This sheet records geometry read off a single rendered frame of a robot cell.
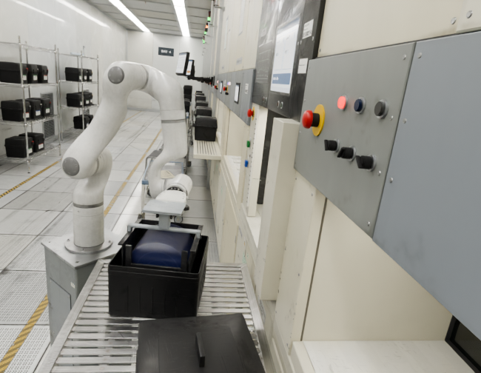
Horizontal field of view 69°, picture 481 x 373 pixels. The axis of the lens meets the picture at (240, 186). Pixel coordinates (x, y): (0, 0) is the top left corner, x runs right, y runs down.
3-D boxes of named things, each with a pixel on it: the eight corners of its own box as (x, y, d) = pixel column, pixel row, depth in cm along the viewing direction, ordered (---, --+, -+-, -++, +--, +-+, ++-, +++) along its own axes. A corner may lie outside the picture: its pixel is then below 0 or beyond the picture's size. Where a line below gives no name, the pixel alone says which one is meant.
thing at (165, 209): (200, 278, 132) (206, 199, 123) (192, 312, 112) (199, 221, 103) (135, 271, 132) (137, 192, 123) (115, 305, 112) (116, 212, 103)
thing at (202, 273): (206, 276, 135) (209, 235, 131) (195, 323, 109) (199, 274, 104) (134, 269, 135) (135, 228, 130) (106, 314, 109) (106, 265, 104)
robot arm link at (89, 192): (65, 205, 141) (63, 146, 135) (92, 192, 159) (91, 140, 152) (93, 209, 139) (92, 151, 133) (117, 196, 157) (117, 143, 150)
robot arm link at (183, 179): (161, 183, 130) (186, 182, 130) (169, 173, 143) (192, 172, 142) (163, 204, 133) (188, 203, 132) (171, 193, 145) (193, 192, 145)
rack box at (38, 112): (35, 119, 508) (33, 101, 501) (14, 118, 504) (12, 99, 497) (44, 117, 537) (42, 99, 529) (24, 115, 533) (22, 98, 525)
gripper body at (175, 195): (188, 206, 130) (183, 217, 120) (160, 203, 130) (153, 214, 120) (189, 187, 128) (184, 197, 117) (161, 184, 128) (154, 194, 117)
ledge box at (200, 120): (193, 135, 431) (194, 114, 424) (216, 138, 434) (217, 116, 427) (192, 140, 403) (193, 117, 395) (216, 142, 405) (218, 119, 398)
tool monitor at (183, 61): (175, 81, 463) (176, 52, 453) (213, 85, 470) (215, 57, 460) (173, 81, 424) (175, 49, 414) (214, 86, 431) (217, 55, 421)
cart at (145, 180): (145, 194, 450) (146, 158, 436) (186, 196, 459) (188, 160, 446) (136, 224, 358) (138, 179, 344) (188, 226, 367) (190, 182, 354)
